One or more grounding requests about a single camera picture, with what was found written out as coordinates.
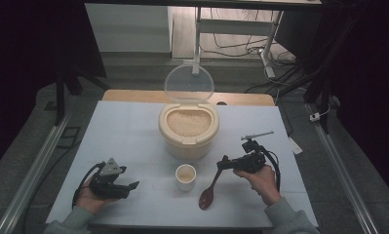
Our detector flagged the white desk frame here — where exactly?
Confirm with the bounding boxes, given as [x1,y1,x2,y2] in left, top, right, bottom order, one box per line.
[191,5,286,79]

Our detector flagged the white cup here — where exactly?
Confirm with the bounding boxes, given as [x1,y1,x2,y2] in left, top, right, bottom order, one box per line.
[175,163,198,192]

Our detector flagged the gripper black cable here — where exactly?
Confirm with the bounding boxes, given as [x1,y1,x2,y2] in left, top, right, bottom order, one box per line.
[259,144,282,193]
[71,161,106,210]

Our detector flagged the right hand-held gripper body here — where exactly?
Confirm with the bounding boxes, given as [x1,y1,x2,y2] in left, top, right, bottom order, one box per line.
[229,131,276,175]

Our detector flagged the black floor cables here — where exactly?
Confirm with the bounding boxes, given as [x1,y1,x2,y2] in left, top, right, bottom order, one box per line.
[199,7,297,67]

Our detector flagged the clear container lid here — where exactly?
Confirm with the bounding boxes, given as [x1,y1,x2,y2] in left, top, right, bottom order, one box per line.
[163,62,215,104]

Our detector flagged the aluminium rail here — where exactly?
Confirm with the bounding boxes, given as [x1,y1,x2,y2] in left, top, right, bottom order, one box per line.
[0,111,73,234]
[304,102,381,234]

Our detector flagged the person's right hand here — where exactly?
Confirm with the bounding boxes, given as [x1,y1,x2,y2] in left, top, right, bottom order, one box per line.
[232,164,283,207]

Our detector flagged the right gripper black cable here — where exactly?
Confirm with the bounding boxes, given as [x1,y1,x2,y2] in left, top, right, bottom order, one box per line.
[259,144,282,193]

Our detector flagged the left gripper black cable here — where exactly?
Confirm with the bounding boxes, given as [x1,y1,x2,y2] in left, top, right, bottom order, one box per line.
[71,161,106,210]

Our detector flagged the black stand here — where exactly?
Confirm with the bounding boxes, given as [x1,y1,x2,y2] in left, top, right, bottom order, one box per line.
[278,13,349,135]
[53,62,112,127]

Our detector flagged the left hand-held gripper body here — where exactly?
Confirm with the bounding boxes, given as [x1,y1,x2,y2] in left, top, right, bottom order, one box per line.
[89,157,132,200]

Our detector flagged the rice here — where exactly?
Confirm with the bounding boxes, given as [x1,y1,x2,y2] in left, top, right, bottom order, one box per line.
[166,108,213,138]

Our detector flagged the brown wooden spoon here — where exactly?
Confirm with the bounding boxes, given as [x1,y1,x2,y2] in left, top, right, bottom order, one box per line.
[198,168,224,212]

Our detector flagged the black floor frame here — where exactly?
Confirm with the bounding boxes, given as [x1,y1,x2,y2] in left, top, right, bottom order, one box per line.
[56,126,82,150]

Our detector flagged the small rice portion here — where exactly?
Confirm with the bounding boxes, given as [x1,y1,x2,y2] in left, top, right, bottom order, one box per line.
[177,170,194,182]

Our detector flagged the person's left hand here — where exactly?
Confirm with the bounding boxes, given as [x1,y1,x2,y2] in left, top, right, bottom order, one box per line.
[75,176,119,215]

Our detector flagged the pale blue table mat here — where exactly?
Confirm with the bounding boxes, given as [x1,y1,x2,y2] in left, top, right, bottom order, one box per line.
[45,99,320,229]

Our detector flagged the cream rice container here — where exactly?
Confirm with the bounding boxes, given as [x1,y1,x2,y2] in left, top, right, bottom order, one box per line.
[158,101,220,161]

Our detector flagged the white paper tag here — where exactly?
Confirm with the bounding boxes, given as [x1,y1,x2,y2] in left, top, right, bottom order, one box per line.
[287,136,304,156]

